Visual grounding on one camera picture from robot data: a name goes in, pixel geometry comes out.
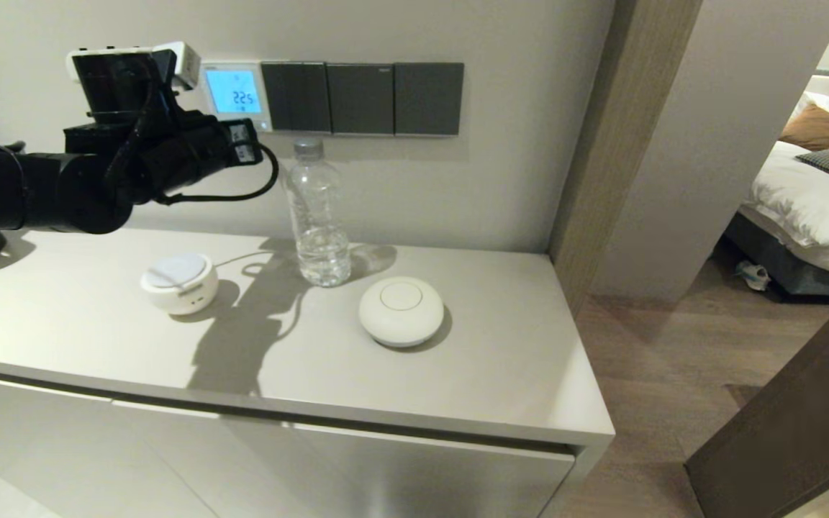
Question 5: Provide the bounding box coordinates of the dark grey single switch panel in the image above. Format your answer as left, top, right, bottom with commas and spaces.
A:
393, 62, 465, 137
325, 63, 395, 136

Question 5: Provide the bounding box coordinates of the white pillow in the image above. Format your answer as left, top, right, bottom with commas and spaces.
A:
789, 91, 829, 125

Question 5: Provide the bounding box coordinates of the white wall thermostat panel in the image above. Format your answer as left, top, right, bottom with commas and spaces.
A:
199, 61, 273, 132

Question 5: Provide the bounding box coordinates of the bed with white duvet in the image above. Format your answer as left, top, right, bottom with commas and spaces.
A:
738, 140, 829, 278

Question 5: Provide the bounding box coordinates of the beige cabinet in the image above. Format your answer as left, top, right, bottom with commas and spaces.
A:
0, 222, 616, 518

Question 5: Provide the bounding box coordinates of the white round dome device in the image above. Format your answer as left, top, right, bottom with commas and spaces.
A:
358, 276, 445, 349

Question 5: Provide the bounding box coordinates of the beige cabinet door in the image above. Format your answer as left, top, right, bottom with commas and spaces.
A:
112, 399, 576, 518
0, 371, 217, 518

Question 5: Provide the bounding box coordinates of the dark grey triple switch panel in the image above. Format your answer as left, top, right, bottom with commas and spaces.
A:
260, 61, 330, 134

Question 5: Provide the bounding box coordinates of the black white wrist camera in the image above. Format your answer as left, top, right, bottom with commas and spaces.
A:
67, 41, 201, 122

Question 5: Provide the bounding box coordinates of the white round device bluish lid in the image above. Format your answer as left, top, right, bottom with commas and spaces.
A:
140, 253, 218, 316

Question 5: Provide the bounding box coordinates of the dark bed base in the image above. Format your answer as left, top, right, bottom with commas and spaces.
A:
720, 212, 829, 299

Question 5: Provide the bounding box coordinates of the dark brown wooden door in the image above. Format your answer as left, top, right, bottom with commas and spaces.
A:
684, 273, 829, 518

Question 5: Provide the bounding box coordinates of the brown pillow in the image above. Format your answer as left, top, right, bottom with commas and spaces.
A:
778, 104, 829, 153

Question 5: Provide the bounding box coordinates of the white shoe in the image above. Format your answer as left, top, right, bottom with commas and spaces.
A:
737, 260, 771, 292

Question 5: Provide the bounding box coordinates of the wooden door frame post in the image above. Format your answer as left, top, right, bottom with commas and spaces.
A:
548, 0, 703, 317

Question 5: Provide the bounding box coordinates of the clear plastic water bottle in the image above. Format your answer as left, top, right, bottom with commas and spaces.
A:
286, 138, 351, 287

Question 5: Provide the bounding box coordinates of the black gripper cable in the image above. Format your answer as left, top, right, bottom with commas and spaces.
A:
152, 142, 280, 206

